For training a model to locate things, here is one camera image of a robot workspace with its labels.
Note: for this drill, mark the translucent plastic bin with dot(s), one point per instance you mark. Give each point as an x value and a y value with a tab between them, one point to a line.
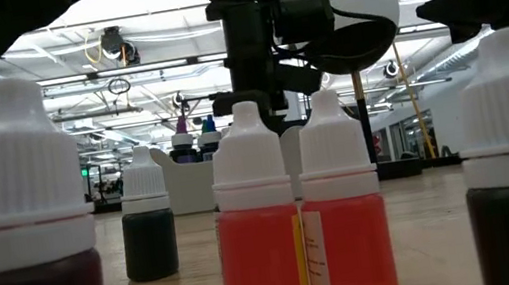
185	188

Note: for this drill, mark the orange dropper bottle white label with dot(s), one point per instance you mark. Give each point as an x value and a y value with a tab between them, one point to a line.
349	249

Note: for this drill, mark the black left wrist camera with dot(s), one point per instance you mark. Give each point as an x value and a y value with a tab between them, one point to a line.
304	16

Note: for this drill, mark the orange dropper bottle yellow label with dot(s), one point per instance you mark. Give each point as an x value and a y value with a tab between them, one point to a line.
262	262

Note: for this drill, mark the dark green dropper bottle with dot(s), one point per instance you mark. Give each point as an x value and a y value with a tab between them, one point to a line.
150	244

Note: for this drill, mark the purple food coloring bottle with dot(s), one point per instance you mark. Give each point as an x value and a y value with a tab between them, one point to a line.
182	140

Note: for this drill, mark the blue food coloring bottle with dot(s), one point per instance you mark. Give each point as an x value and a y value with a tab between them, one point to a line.
210	124

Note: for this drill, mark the ceiling light strip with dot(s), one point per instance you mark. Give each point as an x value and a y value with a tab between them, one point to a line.
147	68

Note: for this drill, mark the green food coloring bottle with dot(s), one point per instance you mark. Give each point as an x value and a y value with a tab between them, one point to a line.
203	127

